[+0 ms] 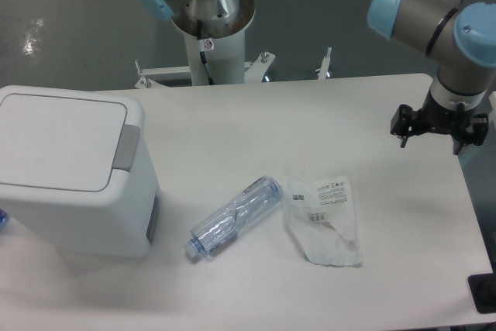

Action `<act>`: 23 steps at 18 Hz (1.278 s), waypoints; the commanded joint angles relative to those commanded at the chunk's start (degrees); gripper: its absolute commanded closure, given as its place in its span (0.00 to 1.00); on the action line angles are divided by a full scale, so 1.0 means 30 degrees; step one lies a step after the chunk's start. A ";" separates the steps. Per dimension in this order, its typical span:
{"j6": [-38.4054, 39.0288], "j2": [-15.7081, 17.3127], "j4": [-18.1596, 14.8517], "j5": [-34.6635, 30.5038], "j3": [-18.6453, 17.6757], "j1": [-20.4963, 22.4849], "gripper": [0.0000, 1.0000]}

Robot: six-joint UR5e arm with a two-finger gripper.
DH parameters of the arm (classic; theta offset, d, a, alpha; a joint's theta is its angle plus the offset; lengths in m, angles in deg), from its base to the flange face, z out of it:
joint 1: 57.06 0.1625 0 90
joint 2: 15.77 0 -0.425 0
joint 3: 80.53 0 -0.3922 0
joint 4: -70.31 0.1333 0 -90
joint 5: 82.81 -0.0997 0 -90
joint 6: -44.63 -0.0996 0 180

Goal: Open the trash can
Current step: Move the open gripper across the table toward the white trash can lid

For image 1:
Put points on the clear empty plastic bottle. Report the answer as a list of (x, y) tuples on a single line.
[(223, 226)]

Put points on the white crumpled plastic bag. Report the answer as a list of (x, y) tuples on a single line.
[(320, 216)]

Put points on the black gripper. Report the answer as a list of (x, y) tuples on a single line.
[(459, 122)]

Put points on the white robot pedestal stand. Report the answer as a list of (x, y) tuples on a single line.
[(214, 34)]

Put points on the black device at table edge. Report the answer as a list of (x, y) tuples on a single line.
[(482, 288)]

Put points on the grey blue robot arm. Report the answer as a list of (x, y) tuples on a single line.
[(459, 37)]

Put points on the white push-button trash can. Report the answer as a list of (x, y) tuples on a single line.
[(75, 169)]

